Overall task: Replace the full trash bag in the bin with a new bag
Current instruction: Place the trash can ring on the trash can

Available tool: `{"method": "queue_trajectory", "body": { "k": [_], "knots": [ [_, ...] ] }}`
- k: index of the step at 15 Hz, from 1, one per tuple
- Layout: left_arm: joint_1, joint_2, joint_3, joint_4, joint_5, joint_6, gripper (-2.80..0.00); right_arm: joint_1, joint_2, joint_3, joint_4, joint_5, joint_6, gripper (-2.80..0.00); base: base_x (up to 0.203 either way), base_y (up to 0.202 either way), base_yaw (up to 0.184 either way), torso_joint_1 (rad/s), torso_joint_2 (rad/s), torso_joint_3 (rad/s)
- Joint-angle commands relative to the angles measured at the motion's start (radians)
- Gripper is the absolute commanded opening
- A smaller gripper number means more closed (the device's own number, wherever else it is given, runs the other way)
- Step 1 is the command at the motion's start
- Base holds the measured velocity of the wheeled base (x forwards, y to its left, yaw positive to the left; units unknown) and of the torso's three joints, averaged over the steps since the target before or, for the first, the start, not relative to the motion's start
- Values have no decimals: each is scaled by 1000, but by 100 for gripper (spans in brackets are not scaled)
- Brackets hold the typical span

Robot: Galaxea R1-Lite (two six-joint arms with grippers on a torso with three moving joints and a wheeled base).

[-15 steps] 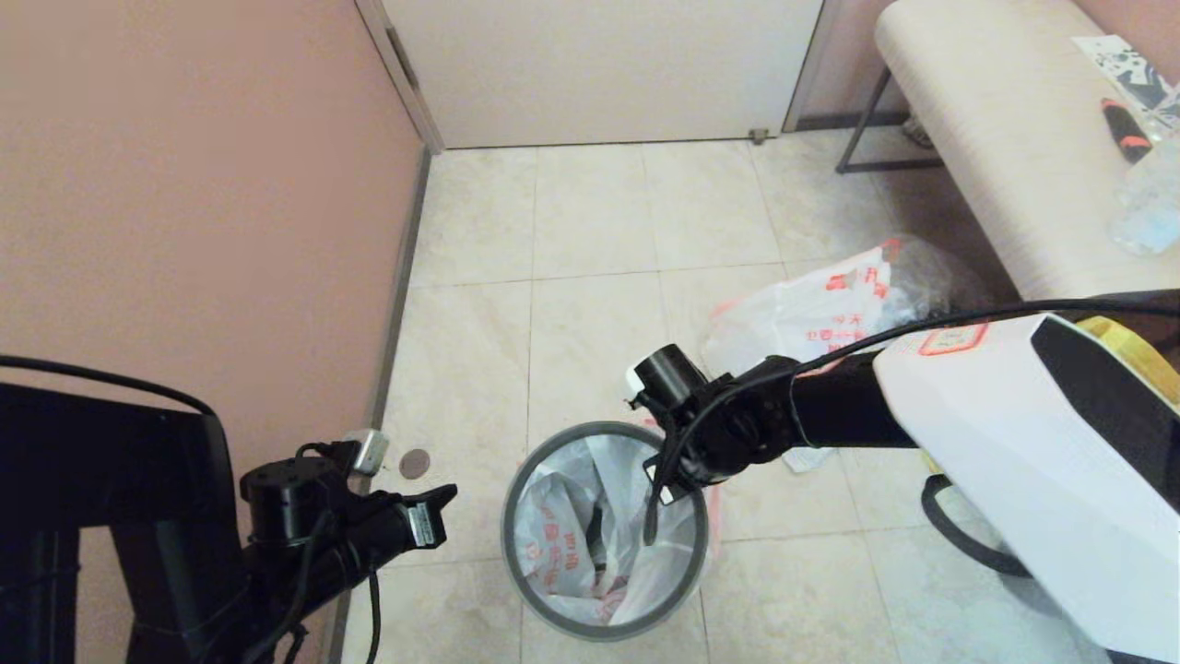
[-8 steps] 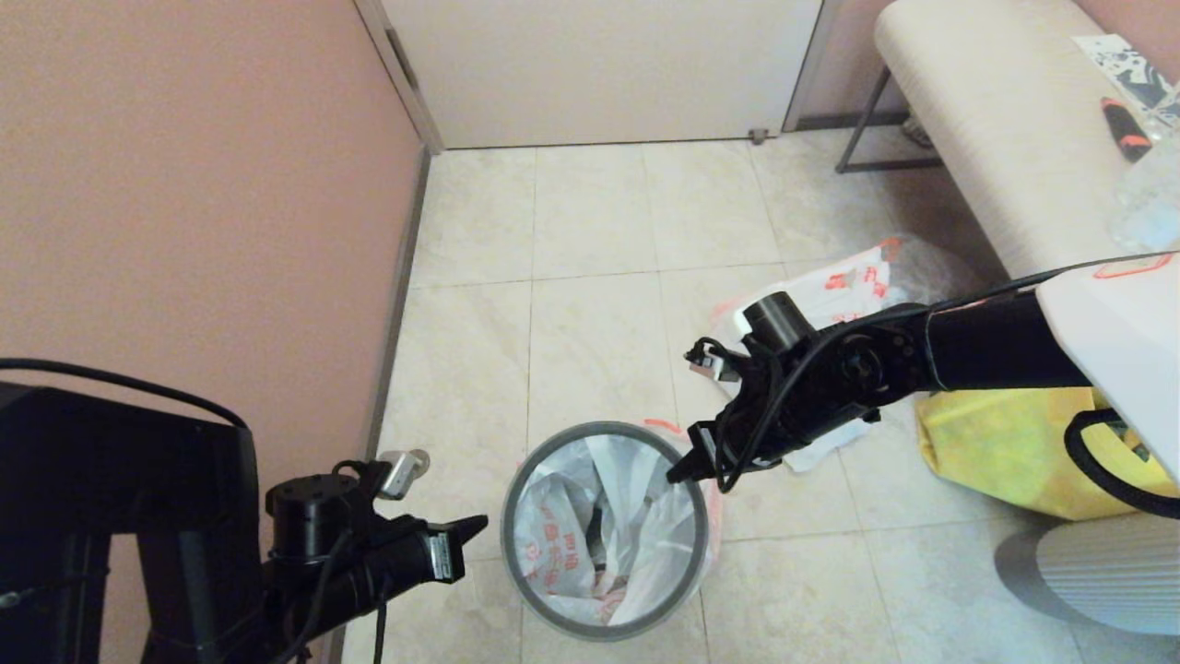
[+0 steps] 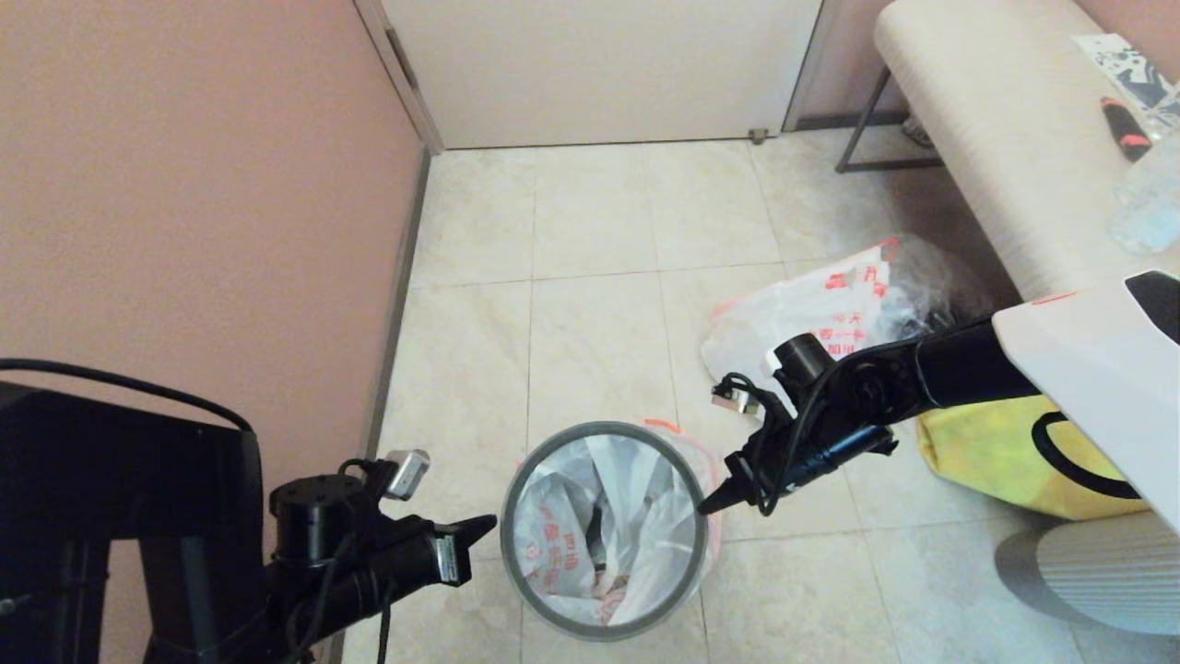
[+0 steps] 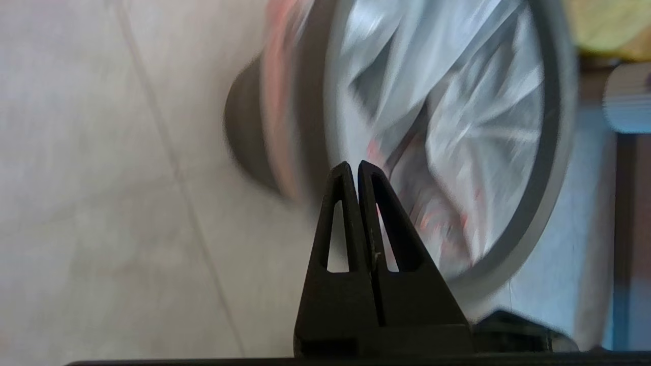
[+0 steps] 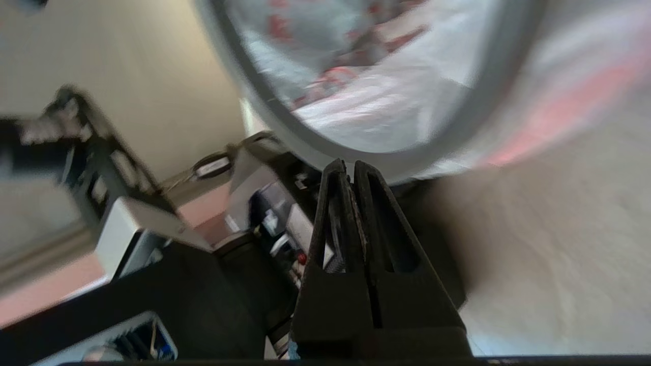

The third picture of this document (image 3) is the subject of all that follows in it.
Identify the grey bin ring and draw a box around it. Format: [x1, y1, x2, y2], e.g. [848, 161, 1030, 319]
[501, 421, 711, 643]

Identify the white plastic bag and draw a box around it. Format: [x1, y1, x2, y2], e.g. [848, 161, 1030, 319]
[512, 418, 725, 630]

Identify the used trash bag red print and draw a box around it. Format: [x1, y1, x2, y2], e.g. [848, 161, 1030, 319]
[701, 237, 903, 397]

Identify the grey ribbed robot base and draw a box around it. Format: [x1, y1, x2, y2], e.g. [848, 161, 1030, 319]
[994, 512, 1180, 639]

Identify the yellow tote bag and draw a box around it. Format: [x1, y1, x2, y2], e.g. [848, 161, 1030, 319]
[916, 395, 1153, 521]

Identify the clear bag with dark items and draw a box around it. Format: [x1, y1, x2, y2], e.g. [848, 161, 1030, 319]
[871, 233, 998, 342]

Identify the light wood-grain bench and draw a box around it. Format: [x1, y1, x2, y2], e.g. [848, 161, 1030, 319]
[874, 0, 1180, 301]

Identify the clear plastic bottle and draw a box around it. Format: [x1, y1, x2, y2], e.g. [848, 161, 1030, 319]
[1111, 134, 1180, 257]

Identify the white door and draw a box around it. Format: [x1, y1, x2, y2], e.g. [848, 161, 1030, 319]
[381, 0, 824, 150]

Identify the black orange tool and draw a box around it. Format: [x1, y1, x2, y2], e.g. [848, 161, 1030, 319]
[1102, 96, 1153, 163]

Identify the black white printed paper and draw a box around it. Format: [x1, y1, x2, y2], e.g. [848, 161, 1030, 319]
[1074, 33, 1180, 112]

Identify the left wrist camera unit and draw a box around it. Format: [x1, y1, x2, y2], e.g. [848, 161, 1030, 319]
[269, 448, 432, 568]

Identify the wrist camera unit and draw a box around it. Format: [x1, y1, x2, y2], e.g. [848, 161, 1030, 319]
[711, 333, 835, 418]
[269, 448, 432, 568]

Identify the thin black left gripper cable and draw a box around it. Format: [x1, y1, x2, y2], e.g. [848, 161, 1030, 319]
[281, 535, 393, 664]

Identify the right wrist camera unit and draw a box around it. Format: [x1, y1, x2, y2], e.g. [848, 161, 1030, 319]
[711, 333, 835, 418]

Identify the dark wall baseboard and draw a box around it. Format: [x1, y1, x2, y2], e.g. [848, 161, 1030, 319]
[323, 148, 434, 664]
[795, 110, 909, 133]

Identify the black metal bench frame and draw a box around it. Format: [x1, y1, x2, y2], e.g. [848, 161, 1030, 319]
[836, 66, 943, 173]

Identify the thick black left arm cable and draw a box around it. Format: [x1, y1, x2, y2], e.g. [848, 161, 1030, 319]
[0, 358, 257, 434]

